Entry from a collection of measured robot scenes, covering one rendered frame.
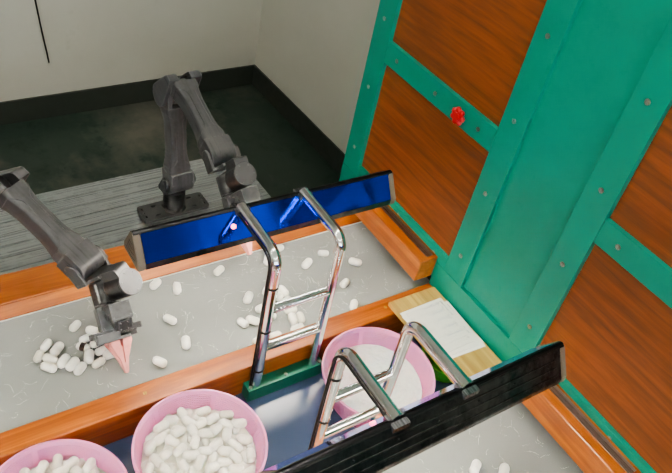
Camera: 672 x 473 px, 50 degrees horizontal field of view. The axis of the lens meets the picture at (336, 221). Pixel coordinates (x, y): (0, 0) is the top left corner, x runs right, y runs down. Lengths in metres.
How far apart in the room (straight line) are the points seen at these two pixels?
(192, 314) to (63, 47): 2.09
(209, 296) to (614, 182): 0.97
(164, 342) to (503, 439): 0.79
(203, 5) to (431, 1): 2.16
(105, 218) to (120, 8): 1.68
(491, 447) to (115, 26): 2.68
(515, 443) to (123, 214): 1.21
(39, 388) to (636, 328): 1.21
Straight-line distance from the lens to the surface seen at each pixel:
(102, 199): 2.18
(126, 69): 3.77
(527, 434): 1.74
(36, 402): 1.62
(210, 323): 1.74
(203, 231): 1.44
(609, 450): 1.64
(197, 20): 3.80
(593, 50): 1.45
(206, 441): 1.56
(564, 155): 1.52
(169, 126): 1.96
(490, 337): 1.81
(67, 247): 1.59
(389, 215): 1.94
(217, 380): 1.61
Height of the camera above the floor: 2.04
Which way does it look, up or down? 39 degrees down
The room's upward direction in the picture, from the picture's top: 13 degrees clockwise
